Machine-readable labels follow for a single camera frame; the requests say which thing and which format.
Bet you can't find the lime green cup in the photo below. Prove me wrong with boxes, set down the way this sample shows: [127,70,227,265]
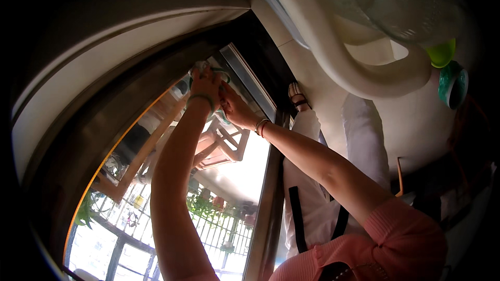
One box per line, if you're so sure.
[425,38,457,69]

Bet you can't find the balcony railing with potted plants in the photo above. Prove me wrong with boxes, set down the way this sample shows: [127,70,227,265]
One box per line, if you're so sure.
[66,180,259,281]

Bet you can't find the person's left hand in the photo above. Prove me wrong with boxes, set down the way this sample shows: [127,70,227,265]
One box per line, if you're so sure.
[189,66,224,102]

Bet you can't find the red and silver bracelets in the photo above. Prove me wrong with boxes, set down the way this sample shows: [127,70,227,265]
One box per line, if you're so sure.
[255,118,272,139]

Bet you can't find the person's right hand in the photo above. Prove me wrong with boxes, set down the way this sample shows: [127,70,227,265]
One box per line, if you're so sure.
[220,81,263,130]

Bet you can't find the person's body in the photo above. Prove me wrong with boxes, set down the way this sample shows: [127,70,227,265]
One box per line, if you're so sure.
[150,180,449,281]

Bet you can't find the white green cleaning cloth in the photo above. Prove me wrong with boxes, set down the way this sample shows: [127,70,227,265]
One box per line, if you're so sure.
[188,61,232,126]

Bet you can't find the green bracelet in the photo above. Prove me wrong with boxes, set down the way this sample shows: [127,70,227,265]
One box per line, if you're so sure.
[187,93,216,112]

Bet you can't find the wooden chair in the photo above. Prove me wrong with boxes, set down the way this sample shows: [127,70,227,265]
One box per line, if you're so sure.
[92,86,251,203]

